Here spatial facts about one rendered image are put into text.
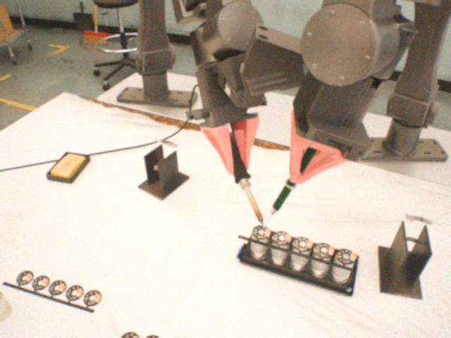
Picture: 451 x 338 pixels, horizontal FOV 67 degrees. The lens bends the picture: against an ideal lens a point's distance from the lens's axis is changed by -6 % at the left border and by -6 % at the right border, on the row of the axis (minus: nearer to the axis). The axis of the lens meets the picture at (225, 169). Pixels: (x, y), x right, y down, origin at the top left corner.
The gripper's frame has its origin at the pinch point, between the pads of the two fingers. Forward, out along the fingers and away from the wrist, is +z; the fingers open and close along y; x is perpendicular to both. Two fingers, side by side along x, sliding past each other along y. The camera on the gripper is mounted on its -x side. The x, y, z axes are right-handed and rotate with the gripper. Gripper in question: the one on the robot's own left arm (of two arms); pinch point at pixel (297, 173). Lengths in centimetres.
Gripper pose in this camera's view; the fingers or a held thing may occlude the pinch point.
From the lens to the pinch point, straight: 42.9
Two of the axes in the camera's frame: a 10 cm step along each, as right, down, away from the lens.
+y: -0.8, 6.3, -7.7
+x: 9.5, 2.9, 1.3
